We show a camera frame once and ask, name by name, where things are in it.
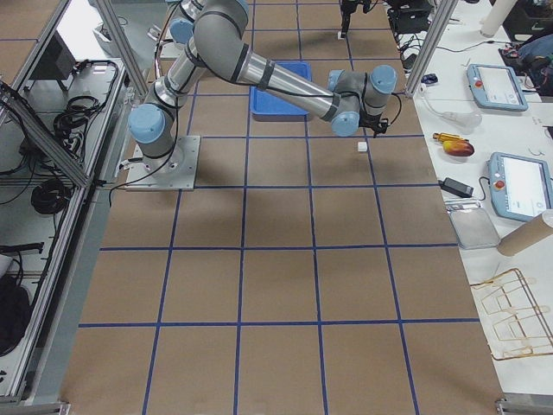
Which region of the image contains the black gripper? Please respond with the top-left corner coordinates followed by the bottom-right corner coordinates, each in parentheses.
top-left (360, 112), bottom-right (388, 137)
top-left (340, 0), bottom-right (371, 17)

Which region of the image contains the teach pendant far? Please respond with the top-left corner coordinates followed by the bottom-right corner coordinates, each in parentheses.
top-left (466, 64), bottom-right (528, 112)

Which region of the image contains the teach pendant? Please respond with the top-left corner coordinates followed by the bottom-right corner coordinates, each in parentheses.
top-left (487, 152), bottom-right (552, 221)
top-left (466, 64), bottom-right (528, 112)

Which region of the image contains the blue plastic tray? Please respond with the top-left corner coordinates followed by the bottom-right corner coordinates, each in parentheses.
top-left (249, 61), bottom-right (314, 122)

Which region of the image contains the aluminium frame post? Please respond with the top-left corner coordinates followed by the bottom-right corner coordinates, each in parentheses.
top-left (404, 0), bottom-right (458, 98)

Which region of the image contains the teach pendant near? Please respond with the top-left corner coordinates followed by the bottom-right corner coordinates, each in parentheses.
top-left (487, 152), bottom-right (552, 221)

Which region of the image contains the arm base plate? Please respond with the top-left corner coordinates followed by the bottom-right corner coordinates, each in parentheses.
top-left (124, 135), bottom-right (201, 191)

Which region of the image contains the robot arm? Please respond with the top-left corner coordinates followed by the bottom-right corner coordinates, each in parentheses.
top-left (128, 1), bottom-right (397, 173)

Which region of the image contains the cardboard tube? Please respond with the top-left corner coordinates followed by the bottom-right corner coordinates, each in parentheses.
top-left (497, 209), bottom-right (552, 257)

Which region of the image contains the red yellow mango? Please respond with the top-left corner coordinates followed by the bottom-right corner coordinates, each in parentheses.
top-left (442, 140), bottom-right (474, 157)

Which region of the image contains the black power adapter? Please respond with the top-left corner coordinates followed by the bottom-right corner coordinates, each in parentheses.
top-left (438, 177), bottom-right (474, 198)

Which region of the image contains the gold wire rack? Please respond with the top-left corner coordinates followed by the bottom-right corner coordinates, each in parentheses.
top-left (470, 268), bottom-right (552, 361)

